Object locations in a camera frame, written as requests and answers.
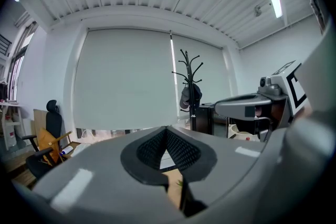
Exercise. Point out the black framed window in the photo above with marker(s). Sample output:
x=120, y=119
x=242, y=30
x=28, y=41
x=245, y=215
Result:
x=19, y=65

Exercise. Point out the wooden shelf rack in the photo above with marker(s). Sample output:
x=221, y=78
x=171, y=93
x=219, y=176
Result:
x=61, y=137

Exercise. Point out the black coat rack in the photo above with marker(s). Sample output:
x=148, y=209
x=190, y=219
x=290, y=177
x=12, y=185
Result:
x=193, y=102

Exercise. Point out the wooden floor platform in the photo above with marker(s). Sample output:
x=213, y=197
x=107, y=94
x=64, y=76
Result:
x=15, y=165

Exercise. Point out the white jug red label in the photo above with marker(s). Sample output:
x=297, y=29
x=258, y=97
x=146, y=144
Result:
x=10, y=133

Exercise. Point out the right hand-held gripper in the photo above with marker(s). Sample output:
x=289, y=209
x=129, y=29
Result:
x=275, y=87

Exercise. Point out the black mini fridge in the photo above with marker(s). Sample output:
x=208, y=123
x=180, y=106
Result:
x=206, y=118

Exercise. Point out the dark cap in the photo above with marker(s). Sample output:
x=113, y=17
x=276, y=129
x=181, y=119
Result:
x=185, y=97

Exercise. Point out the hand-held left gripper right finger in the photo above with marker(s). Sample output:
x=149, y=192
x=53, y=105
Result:
x=228, y=154

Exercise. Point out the brown wooden board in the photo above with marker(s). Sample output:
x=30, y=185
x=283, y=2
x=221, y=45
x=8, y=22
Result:
x=39, y=120

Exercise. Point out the wide grey roller blind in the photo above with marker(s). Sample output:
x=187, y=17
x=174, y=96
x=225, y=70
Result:
x=126, y=78

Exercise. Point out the black office chair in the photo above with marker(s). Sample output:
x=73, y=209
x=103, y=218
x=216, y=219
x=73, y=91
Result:
x=53, y=120

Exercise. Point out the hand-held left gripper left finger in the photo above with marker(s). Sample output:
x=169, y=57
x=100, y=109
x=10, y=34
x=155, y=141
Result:
x=105, y=173

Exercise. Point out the white desk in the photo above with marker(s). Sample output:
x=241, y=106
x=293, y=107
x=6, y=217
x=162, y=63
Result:
x=10, y=105

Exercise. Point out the narrow grey roller blind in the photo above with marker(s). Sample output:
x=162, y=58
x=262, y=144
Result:
x=210, y=70

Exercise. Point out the round white side table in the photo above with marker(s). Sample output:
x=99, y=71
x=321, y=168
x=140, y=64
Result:
x=242, y=135

